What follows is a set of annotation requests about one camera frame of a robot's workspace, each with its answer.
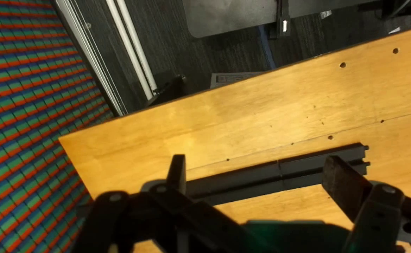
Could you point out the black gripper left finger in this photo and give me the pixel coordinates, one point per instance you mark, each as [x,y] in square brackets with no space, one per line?
[116,219]

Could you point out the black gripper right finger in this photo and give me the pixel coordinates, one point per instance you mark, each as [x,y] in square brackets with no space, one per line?
[379,219]

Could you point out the multicolour patterned backdrop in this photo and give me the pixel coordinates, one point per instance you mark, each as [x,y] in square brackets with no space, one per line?
[23,116]

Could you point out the grey metal floor rail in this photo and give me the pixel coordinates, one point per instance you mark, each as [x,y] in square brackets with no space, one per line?
[116,46]

